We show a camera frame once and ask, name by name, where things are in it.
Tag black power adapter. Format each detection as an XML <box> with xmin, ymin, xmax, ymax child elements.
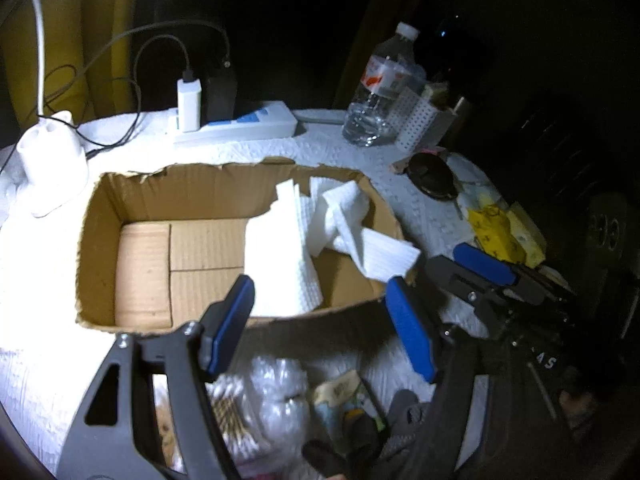
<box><xmin>204</xmin><ymin>76</ymin><xmax>238</xmax><ymax>124</ymax></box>

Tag cotton swab bag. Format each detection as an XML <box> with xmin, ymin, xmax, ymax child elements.
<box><xmin>206</xmin><ymin>356</ymin><xmax>310</xmax><ymax>477</ymax></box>

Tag dark grey knit glove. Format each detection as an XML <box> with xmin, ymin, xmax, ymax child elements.
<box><xmin>302</xmin><ymin>389</ymin><xmax>430</xmax><ymax>479</ymax></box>

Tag yellow wet wipes pack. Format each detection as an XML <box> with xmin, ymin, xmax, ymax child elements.
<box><xmin>468</xmin><ymin>205</ymin><xmax>526</xmax><ymax>263</ymax></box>

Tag black lamp cable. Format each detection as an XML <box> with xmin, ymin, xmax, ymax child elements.
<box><xmin>39</xmin><ymin>19</ymin><xmax>232</xmax><ymax>162</ymax></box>

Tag white power strip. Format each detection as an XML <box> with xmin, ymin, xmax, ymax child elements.
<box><xmin>170</xmin><ymin>101</ymin><xmax>298</xmax><ymax>142</ymax></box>

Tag white perforated basket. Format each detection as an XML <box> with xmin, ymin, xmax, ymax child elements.
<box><xmin>387</xmin><ymin>87</ymin><xmax>457</xmax><ymax>153</ymax></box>

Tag clear plastic water bottle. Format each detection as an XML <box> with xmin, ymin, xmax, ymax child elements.
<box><xmin>342</xmin><ymin>22</ymin><xmax>426</xmax><ymax>146</ymax></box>

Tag white usb charger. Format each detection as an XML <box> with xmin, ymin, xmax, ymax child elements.
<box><xmin>177</xmin><ymin>78</ymin><xmax>202</xmax><ymax>132</ymax></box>

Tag open cardboard box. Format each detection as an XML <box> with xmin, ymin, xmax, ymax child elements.
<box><xmin>76</xmin><ymin>158</ymin><xmax>405</xmax><ymax>333</ymax></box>

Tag white desk lamp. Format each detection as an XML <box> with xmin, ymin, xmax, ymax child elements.
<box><xmin>1</xmin><ymin>0</ymin><xmax>87</xmax><ymax>221</ymax></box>

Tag white embossed paper towel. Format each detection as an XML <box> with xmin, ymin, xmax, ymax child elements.
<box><xmin>244</xmin><ymin>179</ymin><xmax>323</xmax><ymax>318</ymax></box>

